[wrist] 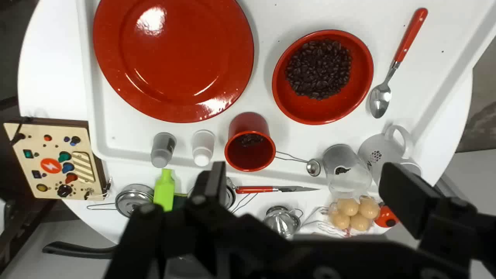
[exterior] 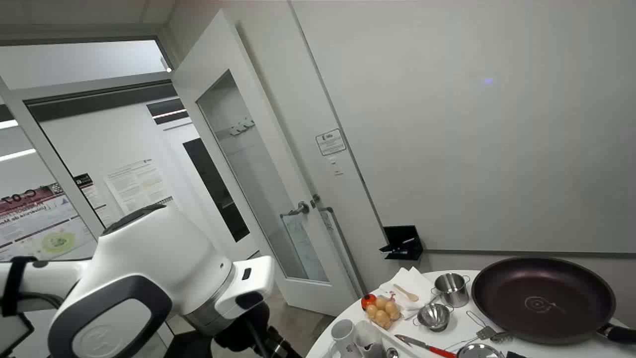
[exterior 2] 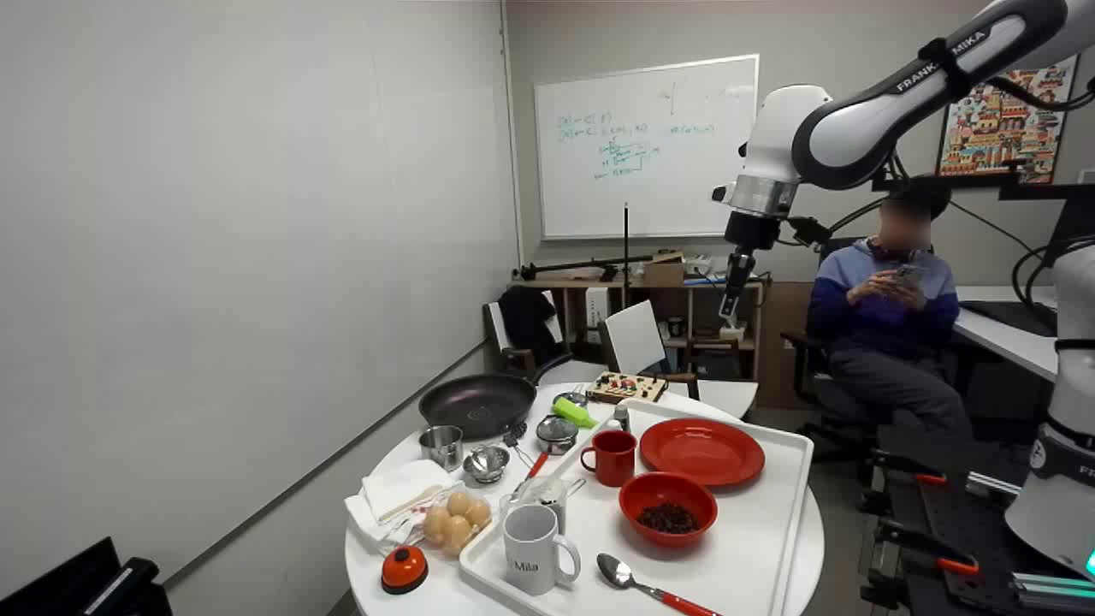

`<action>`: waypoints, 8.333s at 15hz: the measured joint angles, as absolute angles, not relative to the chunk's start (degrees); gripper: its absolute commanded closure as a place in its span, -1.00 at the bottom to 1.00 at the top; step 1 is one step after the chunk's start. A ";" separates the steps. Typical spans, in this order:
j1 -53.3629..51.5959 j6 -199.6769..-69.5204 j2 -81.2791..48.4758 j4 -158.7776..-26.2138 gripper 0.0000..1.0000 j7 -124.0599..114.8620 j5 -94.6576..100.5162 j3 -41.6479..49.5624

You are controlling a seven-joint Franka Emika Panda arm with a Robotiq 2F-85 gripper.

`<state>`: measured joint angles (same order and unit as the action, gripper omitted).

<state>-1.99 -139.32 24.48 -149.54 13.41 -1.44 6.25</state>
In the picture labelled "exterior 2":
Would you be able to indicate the black jacket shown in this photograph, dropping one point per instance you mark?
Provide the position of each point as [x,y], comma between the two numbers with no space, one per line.
[529,326]

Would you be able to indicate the dark brown beans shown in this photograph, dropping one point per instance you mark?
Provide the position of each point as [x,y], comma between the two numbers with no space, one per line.
[667,517]

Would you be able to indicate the white plastic tray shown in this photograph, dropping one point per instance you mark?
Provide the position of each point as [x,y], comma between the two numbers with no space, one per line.
[753,550]

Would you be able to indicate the white paper napkins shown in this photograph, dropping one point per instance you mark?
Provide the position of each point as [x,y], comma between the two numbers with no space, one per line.
[394,482]

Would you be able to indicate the smartphone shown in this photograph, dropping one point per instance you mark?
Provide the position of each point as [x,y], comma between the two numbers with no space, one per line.
[907,274]

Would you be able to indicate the small steel bowl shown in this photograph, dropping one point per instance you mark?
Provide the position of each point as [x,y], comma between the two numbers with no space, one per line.
[488,466]

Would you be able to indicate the white desk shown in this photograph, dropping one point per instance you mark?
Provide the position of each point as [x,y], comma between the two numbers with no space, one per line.
[1012,335]

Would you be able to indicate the whiteboard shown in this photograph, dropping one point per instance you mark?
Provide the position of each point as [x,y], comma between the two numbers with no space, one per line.
[652,149]

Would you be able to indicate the black boom stand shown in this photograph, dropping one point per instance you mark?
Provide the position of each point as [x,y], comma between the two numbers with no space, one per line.
[569,268]

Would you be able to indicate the red plate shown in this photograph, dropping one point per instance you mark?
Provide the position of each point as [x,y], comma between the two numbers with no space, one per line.
[704,453]

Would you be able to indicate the small cardboard box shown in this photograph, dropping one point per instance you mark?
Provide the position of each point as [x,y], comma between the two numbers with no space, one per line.
[660,272]

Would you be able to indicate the white paper sheet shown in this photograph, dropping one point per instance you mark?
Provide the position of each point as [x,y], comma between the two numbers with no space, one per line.
[633,335]

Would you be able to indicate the colourful wall poster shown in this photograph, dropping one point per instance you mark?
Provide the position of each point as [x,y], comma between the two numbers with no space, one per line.
[1003,124]

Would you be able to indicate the green plastic tool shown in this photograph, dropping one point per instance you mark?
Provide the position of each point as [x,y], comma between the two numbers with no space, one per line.
[573,410]

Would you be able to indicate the white mug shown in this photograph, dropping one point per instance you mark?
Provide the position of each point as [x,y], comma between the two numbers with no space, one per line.
[532,551]

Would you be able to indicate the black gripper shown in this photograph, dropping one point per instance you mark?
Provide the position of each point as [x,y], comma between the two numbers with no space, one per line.
[751,233]

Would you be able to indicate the seated person in blue jacket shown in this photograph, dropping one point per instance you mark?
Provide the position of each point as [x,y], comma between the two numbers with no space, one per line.
[876,320]

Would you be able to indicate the small steel cup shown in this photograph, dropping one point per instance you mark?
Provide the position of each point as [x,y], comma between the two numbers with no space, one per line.
[438,446]

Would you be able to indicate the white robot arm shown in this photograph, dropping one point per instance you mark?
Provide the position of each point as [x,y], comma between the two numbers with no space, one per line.
[866,124]

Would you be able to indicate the red bowl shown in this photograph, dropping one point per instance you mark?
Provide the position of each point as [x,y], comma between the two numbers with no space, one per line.
[667,538]

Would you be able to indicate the black office chair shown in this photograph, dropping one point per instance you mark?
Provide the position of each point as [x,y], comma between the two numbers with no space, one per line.
[825,397]

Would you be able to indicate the red mug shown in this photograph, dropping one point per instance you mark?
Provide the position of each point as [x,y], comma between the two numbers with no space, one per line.
[617,458]

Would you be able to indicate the black frying pan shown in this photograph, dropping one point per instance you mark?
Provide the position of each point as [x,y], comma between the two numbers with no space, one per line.
[474,405]

